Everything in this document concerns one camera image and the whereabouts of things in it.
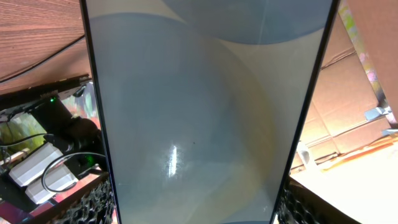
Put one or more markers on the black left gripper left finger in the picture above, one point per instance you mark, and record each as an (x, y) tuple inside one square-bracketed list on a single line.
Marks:
[(94, 203)]

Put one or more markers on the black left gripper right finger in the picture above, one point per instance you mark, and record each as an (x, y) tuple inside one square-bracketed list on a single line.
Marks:
[(299, 205)]

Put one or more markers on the blue Samsung Galaxy smartphone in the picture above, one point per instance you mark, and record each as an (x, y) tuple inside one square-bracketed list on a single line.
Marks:
[(202, 102)]

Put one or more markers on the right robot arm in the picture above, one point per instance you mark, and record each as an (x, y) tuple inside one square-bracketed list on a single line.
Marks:
[(71, 134)]

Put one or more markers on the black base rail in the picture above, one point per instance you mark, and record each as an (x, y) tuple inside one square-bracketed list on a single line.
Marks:
[(29, 94)]

